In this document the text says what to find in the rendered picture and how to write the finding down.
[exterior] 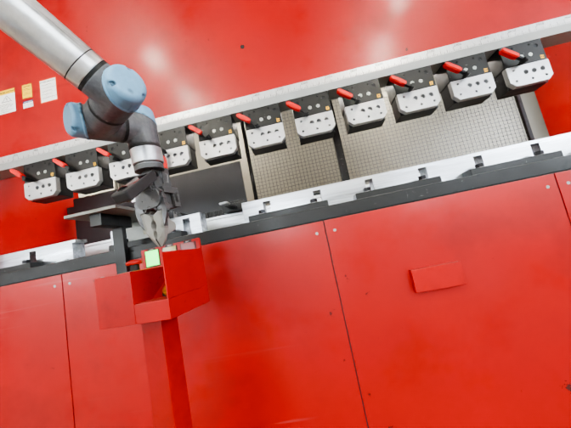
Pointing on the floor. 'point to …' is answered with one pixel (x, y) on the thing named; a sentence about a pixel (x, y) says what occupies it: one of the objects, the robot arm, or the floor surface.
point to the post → (339, 151)
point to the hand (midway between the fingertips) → (158, 242)
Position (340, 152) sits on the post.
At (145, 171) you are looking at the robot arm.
